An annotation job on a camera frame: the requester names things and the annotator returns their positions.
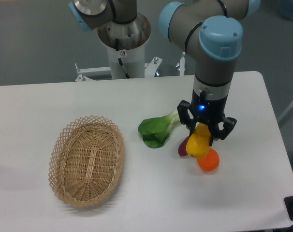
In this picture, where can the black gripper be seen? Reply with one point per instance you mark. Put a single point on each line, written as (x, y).
(209, 112)

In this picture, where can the yellow mango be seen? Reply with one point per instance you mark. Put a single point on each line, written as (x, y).
(198, 143)

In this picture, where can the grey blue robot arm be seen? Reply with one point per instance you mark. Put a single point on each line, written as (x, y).
(209, 31)

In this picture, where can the woven wicker basket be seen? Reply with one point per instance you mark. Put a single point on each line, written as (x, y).
(86, 162)

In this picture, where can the purple eggplant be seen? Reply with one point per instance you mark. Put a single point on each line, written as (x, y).
(182, 148)

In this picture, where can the orange fruit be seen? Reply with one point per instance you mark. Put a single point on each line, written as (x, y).
(210, 161)

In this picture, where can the green bok choy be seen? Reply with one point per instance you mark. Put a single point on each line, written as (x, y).
(155, 131)

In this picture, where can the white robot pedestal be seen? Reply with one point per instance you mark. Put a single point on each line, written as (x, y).
(125, 46)

